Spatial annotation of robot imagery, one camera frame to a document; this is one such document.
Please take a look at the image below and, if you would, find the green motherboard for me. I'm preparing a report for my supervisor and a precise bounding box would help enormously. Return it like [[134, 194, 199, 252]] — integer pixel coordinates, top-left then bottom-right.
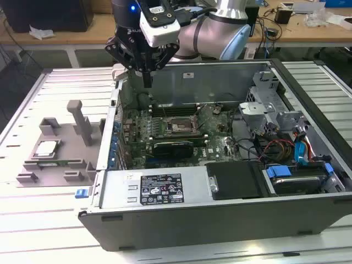
[[120, 103, 240, 170]]

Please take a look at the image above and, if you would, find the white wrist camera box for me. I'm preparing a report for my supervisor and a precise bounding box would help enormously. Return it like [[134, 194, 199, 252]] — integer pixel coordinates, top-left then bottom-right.
[[139, 5, 182, 47]]

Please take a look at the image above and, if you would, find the wooden desk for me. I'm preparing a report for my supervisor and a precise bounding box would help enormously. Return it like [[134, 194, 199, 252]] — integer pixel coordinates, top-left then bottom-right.
[[0, 0, 352, 52]]

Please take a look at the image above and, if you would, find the black RAM slot bank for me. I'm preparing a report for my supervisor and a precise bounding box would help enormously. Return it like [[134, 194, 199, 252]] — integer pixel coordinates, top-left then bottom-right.
[[151, 131, 208, 146], [150, 103, 199, 116]]

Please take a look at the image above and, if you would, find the black graphics card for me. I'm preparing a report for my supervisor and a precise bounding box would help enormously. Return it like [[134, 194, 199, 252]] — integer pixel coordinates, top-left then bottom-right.
[[152, 140, 194, 159]]

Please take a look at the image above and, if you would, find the clear plastic bag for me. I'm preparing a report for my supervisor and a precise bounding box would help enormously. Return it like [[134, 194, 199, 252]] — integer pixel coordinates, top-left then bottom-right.
[[304, 8, 329, 28]]

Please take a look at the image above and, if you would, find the blue flat wire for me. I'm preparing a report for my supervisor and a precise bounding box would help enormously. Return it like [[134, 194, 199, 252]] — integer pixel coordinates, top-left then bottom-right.
[[294, 138, 311, 166]]

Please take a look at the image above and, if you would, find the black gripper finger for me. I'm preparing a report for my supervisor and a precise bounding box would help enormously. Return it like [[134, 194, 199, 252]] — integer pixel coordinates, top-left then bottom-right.
[[147, 41, 182, 89], [104, 36, 149, 89]]

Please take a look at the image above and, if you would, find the hard disk in blue carrier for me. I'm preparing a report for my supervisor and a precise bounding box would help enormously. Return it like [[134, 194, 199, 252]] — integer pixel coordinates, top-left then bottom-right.
[[263, 162, 335, 196]]

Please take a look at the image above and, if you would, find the black office chair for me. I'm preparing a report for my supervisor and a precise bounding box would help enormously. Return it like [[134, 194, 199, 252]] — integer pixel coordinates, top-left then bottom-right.
[[318, 46, 352, 83]]

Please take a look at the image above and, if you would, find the open grey PC case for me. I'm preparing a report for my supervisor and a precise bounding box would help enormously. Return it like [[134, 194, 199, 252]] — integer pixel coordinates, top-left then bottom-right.
[[78, 58, 352, 252]]

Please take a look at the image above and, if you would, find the grey parts rack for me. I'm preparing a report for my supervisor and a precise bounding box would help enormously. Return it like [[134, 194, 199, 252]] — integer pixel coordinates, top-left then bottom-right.
[[15, 99, 107, 188]]

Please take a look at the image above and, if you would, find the white flat box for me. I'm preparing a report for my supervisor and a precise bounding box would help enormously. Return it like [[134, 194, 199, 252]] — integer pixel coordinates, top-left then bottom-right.
[[327, 15, 352, 30]]

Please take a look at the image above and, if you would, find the crumpled white paper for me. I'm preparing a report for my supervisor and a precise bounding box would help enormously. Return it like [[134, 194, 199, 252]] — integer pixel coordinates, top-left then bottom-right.
[[29, 24, 54, 41]]

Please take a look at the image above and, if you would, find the CPU socket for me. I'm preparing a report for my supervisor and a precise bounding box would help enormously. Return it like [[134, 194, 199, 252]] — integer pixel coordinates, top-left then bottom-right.
[[164, 115, 200, 137]]

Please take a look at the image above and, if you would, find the metal socket cover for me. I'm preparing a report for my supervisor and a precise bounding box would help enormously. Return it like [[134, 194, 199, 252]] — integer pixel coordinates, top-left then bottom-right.
[[191, 103, 206, 119]]

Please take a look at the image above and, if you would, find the large black computer tower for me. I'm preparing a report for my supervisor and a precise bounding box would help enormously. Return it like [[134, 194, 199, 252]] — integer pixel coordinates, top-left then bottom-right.
[[1, 0, 94, 34]]

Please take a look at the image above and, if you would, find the black plastic shroud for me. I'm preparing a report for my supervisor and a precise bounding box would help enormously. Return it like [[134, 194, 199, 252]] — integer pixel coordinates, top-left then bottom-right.
[[205, 161, 266, 201]]

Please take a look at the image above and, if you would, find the black round chassis speaker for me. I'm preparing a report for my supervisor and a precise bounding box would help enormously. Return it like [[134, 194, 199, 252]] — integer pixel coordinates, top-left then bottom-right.
[[136, 92, 151, 108]]

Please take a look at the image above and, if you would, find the black camera cable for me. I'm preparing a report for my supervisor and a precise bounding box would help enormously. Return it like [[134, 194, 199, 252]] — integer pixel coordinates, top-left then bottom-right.
[[175, 7, 218, 27]]

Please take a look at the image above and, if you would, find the blue box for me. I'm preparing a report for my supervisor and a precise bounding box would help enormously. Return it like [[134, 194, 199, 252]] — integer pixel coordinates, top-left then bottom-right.
[[326, 0, 352, 8]]

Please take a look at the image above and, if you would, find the silver CPU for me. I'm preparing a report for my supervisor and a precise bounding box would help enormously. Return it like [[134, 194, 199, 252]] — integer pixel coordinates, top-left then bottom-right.
[[35, 140, 61, 158]]

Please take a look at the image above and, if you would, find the red yellow wire bundle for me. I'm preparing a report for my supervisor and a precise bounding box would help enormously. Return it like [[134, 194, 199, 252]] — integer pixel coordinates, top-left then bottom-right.
[[263, 139, 295, 161]]

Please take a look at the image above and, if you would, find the small black box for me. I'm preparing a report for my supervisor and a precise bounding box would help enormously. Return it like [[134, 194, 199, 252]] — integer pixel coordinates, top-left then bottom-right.
[[274, 8, 292, 24]]

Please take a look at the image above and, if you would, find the grey case release latch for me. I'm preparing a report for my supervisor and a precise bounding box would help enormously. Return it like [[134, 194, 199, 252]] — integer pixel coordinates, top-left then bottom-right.
[[112, 63, 129, 82]]

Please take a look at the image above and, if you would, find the green RAM stick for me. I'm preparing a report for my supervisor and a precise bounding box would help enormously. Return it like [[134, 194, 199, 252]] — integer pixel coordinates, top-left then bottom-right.
[[37, 160, 70, 168]]

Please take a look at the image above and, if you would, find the slim black tower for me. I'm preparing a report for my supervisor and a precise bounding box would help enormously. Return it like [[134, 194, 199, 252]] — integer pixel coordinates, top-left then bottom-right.
[[246, 5, 261, 38]]

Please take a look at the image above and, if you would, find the silver metal drive cage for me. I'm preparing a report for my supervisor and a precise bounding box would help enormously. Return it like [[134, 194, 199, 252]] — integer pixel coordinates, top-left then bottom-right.
[[238, 70, 310, 138]]

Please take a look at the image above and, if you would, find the silver power supply unit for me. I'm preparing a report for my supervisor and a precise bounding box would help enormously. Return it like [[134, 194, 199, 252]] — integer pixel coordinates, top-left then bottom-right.
[[98, 166, 221, 208]]

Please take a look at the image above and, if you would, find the grey flat box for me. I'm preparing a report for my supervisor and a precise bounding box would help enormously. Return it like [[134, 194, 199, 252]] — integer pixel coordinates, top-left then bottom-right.
[[291, 2, 327, 14]]

